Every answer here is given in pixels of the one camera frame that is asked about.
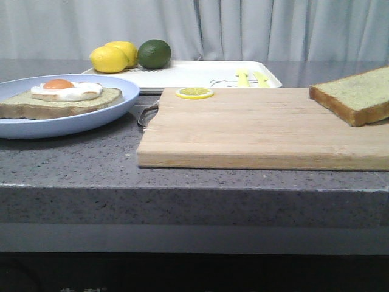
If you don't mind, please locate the light blue round plate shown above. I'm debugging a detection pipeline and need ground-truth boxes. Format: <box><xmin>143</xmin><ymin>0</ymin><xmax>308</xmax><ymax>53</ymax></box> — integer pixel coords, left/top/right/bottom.
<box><xmin>1</xmin><ymin>74</ymin><xmax>140</xmax><ymax>139</ymax></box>

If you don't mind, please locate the white curtain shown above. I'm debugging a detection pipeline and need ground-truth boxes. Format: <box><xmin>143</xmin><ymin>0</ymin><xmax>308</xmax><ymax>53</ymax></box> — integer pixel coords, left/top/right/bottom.
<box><xmin>1</xmin><ymin>1</ymin><xmax>388</xmax><ymax>61</ymax></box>

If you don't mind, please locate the back yellow lemon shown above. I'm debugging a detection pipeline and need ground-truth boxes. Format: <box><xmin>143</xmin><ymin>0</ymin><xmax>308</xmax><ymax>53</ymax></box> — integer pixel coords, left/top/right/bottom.
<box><xmin>105</xmin><ymin>41</ymin><xmax>137</xmax><ymax>68</ymax></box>

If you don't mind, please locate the bread slice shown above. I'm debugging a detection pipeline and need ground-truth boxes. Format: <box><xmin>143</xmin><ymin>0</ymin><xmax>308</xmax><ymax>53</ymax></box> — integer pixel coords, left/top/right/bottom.
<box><xmin>309</xmin><ymin>66</ymin><xmax>388</xmax><ymax>127</ymax></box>
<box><xmin>1</xmin><ymin>88</ymin><xmax>123</xmax><ymax>120</ymax></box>

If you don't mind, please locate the green lime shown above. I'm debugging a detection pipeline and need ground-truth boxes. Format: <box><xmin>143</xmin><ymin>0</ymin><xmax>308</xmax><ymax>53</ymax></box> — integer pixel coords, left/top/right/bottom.
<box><xmin>137</xmin><ymin>39</ymin><xmax>172</xmax><ymax>69</ymax></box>

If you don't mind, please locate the wooden cutting board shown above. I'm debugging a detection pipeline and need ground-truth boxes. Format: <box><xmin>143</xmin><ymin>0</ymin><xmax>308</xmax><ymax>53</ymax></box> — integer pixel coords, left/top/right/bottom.
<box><xmin>137</xmin><ymin>88</ymin><xmax>388</xmax><ymax>170</ymax></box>

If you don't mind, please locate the fried egg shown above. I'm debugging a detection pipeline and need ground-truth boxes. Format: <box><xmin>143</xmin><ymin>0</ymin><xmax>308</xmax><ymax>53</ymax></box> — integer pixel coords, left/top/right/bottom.
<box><xmin>30</xmin><ymin>78</ymin><xmax>103</xmax><ymax>102</ymax></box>

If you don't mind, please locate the metal cutting board handle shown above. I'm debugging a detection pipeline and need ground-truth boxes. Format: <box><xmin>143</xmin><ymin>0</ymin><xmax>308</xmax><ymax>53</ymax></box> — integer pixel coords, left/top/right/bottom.
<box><xmin>137</xmin><ymin>102</ymin><xmax>159</xmax><ymax>128</ymax></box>

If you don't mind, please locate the yellow lemon slice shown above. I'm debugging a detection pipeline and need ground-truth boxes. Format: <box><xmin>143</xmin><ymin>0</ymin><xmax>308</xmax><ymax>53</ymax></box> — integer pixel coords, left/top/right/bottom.
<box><xmin>175</xmin><ymin>87</ymin><xmax>214</xmax><ymax>99</ymax></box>

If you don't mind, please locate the front yellow lemon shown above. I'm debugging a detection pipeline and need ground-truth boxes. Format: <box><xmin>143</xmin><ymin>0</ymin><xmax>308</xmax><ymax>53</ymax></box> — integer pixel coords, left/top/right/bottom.
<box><xmin>89</xmin><ymin>46</ymin><xmax>128</xmax><ymax>73</ymax></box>

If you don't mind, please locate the white rectangular tray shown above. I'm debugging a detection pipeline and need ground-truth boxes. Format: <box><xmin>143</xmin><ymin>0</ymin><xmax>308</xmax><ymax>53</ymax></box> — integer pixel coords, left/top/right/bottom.
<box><xmin>80</xmin><ymin>60</ymin><xmax>283</xmax><ymax>94</ymax></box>

